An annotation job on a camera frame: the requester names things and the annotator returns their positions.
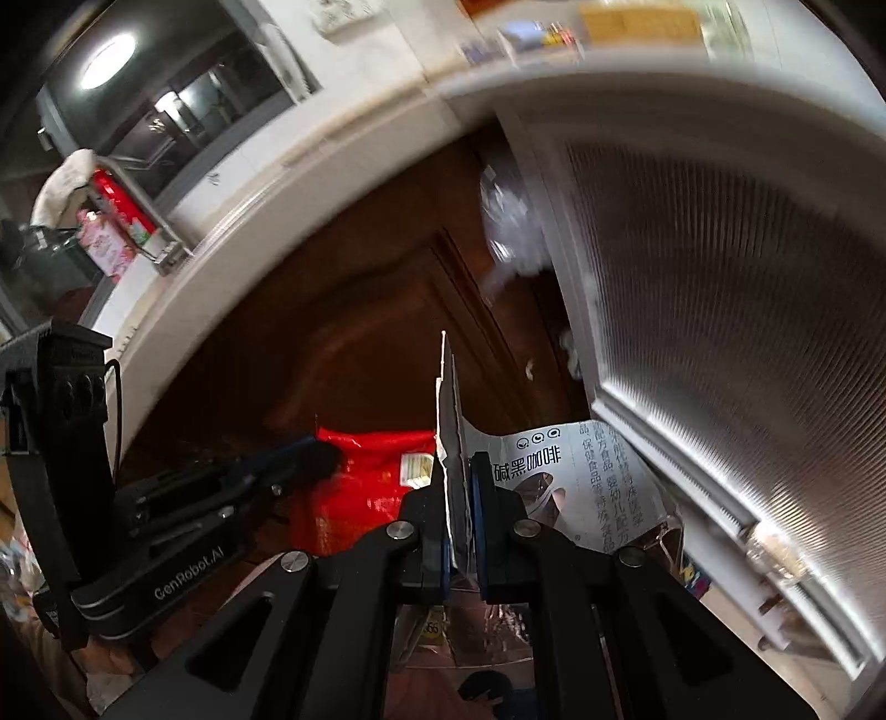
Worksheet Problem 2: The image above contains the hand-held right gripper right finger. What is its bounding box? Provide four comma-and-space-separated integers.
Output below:
467, 450, 818, 720

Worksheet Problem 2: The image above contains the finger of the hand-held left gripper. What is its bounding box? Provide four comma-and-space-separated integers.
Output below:
117, 435, 342, 517
131, 485, 285, 549

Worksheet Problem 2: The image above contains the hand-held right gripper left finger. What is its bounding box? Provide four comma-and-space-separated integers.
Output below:
100, 477, 452, 720

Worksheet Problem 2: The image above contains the red snack packet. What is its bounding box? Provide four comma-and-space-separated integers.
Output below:
289, 428, 439, 556

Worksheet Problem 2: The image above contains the silver coffee packet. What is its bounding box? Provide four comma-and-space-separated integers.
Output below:
394, 331, 686, 676

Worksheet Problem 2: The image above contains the brown wooden cabinet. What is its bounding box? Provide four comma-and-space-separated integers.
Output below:
135, 128, 593, 555

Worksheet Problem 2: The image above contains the person's leg in pink pants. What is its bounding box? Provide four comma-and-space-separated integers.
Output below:
407, 668, 542, 720

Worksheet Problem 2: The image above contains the pink packet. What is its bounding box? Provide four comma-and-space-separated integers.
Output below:
75, 208, 137, 282

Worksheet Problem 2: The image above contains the metal rack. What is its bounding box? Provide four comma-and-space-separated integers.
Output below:
102, 156, 189, 278

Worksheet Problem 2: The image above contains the red box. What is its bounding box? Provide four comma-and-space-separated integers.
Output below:
90, 169, 157, 245

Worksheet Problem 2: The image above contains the glass jar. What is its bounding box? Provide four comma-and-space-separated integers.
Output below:
744, 522, 811, 584

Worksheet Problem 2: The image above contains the white cloth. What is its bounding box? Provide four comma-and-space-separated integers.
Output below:
31, 148, 98, 228

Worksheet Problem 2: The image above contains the clear plastic bag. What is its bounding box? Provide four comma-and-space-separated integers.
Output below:
477, 164, 556, 281

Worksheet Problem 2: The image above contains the white cabinet with ribbed door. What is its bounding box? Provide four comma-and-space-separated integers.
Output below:
494, 65, 886, 686

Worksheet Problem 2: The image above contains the dark glass window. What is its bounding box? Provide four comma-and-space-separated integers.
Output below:
33, 0, 321, 203

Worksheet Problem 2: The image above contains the gold yellow box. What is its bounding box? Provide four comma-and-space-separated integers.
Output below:
578, 6, 704, 44

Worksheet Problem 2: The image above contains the white wall socket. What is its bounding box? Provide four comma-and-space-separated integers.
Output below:
311, 0, 369, 35

